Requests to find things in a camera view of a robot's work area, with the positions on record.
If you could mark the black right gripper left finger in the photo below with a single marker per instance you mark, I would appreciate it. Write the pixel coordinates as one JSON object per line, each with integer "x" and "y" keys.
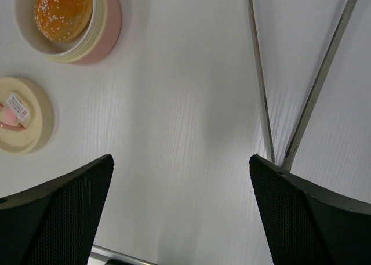
{"x": 56, "y": 222}

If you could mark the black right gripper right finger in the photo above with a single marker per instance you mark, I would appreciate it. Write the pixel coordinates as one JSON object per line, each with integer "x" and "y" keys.
{"x": 305, "y": 223}

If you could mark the steel kitchen tongs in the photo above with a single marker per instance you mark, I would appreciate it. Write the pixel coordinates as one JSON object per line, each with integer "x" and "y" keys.
{"x": 313, "y": 95}

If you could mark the sesame bun toy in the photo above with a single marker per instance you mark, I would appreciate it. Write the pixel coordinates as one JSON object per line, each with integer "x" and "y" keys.
{"x": 62, "y": 20}

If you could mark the pink round container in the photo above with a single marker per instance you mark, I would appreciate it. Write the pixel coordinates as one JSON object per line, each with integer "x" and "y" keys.
{"x": 91, "y": 46}

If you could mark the aluminium front rail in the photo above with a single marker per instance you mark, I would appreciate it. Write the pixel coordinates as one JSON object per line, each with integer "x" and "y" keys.
{"x": 101, "y": 255}

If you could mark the cream lid pink handle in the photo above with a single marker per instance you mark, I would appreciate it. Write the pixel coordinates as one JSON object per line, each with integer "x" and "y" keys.
{"x": 27, "y": 118}

